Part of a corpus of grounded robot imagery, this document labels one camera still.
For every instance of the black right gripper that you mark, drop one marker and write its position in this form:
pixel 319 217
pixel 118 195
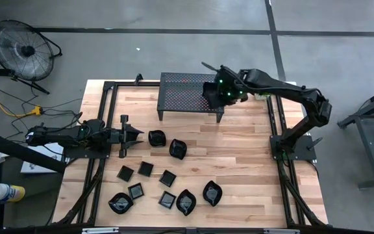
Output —
pixel 232 86

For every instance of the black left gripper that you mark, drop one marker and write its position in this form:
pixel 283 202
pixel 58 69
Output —
pixel 124 136

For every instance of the black wavy mini plate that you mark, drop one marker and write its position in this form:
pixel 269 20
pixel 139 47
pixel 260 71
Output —
pixel 178 149
pixel 209 92
pixel 157 138

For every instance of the black square mini plate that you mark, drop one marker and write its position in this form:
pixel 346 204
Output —
pixel 167 178
pixel 145 169
pixel 136 191
pixel 167 200
pixel 125 173

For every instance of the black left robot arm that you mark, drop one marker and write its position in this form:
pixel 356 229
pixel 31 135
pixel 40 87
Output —
pixel 60 135

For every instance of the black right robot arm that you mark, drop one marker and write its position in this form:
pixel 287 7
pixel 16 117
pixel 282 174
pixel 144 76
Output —
pixel 281 87

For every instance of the black perforated metal rack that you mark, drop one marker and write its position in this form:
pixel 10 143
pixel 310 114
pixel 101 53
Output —
pixel 180 94

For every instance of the green plant in white pot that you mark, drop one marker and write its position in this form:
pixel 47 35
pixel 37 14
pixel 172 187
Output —
pixel 257 96

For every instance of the white printed box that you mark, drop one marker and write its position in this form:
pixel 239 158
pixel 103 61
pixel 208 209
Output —
pixel 31 169

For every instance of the black diagonal support beam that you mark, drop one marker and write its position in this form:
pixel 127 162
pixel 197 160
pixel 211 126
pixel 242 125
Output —
pixel 18 151

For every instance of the white and yellow canister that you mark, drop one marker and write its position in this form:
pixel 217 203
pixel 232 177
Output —
pixel 8 192

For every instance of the black floor fan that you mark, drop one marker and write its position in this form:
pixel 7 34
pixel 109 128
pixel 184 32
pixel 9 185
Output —
pixel 28 50

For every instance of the grey metal side table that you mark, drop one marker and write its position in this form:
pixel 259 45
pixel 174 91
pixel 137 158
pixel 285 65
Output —
pixel 373 143

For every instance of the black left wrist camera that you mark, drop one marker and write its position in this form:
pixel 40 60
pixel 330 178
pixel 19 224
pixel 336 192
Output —
pixel 114 137

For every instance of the black aluminium table frame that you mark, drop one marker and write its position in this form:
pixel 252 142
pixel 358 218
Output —
pixel 128 84

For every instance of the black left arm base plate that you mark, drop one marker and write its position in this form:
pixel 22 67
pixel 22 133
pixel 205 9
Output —
pixel 73 152

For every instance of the silver metal bracket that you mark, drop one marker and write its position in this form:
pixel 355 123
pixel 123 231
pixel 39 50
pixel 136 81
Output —
pixel 100 230
pixel 281 231

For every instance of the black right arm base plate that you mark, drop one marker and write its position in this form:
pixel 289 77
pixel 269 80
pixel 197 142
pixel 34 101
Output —
pixel 307 152

